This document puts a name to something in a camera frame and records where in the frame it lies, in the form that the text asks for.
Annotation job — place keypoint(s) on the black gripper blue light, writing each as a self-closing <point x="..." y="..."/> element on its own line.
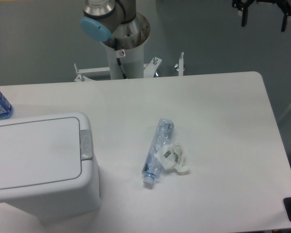
<point x="264" y="2"/>

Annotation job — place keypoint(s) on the white push-lid trash can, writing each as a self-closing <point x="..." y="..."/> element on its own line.
<point x="47" y="165"/>

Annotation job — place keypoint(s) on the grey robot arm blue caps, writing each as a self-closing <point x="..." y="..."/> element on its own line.
<point x="118" y="25"/>

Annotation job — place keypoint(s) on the crumpled white paper wrapper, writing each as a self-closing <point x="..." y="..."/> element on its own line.
<point x="172" y="156"/>

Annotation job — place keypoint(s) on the crushed clear plastic bottle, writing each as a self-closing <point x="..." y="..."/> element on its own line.
<point x="152" y="167"/>

